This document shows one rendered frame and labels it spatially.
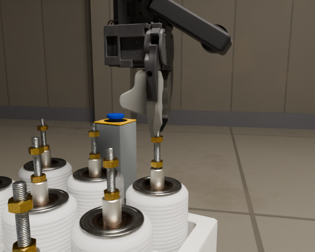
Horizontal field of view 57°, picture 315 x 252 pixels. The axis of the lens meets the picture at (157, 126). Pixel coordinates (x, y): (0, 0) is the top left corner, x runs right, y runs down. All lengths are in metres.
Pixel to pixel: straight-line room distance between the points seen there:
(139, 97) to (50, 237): 0.21
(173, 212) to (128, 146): 0.28
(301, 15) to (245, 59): 0.48
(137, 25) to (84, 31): 2.24
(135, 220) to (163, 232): 0.09
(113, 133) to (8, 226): 0.31
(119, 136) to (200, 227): 0.26
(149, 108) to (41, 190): 0.18
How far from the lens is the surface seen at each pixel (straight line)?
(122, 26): 0.40
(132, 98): 0.40
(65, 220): 0.41
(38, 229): 0.40
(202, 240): 0.47
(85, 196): 0.48
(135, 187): 0.44
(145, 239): 0.34
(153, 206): 0.42
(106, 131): 0.65
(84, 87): 2.62
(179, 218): 0.44
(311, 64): 2.47
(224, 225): 0.89
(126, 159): 0.67
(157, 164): 0.43
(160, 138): 0.43
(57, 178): 0.56
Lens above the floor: 0.42
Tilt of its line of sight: 10 degrees down
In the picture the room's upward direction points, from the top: straight up
